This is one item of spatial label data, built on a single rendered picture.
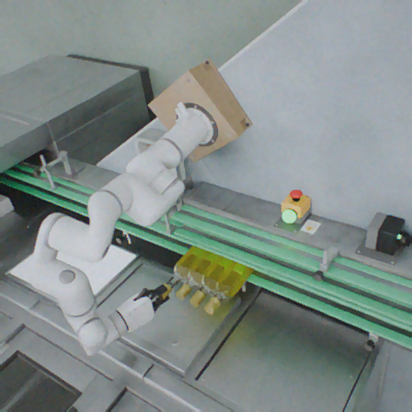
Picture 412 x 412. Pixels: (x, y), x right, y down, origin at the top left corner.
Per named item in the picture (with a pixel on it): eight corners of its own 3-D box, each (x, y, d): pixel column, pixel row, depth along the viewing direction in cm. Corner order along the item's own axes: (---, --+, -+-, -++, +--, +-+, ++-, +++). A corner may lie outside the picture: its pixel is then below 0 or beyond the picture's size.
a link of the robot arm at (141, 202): (102, 181, 115) (152, 224, 115) (151, 145, 133) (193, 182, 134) (88, 204, 121) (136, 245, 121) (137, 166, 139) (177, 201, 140)
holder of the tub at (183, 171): (162, 186, 193) (150, 196, 188) (149, 127, 177) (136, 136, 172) (194, 197, 185) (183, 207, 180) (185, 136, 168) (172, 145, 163)
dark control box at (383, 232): (373, 231, 144) (364, 247, 139) (377, 211, 140) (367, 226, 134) (403, 239, 140) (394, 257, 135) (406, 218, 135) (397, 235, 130)
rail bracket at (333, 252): (328, 250, 142) (310, 279, 134) (329, 232, 138) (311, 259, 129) (341, 255, 140) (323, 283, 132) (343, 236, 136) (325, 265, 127)
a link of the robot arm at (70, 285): (118, 269, 128) (72, 250, 131) (105, 224, 111) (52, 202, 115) (81, 321, 119) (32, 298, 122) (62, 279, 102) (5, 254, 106)
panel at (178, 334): (70, 229, 211) (5, 278, 190) (68, 223, 209) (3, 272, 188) (241, 303, 166) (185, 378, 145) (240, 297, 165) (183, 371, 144)
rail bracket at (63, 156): (79, 168, 215) (40, 193, 201) (68, 135, 205) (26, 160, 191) (86, 170, 213) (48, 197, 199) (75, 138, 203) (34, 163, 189)
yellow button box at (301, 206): (291, 207, 158) (280, 219, 153) (291, 188, 153) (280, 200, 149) (311, 212, 155) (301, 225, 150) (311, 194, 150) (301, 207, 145)
